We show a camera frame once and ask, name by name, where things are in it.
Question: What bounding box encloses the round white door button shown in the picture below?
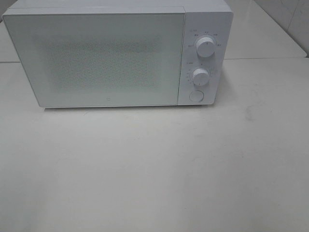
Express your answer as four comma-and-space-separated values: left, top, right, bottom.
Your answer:
189, 90, 204, 102

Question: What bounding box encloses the white timer knob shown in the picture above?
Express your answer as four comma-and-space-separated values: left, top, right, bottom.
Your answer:
191, 68, 210, 87

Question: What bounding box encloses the white microwave door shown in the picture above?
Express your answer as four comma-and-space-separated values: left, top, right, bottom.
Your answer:
4, 14, 184, 108

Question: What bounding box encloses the white microwave oven body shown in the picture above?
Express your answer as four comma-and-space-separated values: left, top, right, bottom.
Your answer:
2, 0, 233, 107

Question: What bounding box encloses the upper white power knob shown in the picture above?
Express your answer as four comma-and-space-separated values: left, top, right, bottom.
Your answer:
196, 35, 216, 58

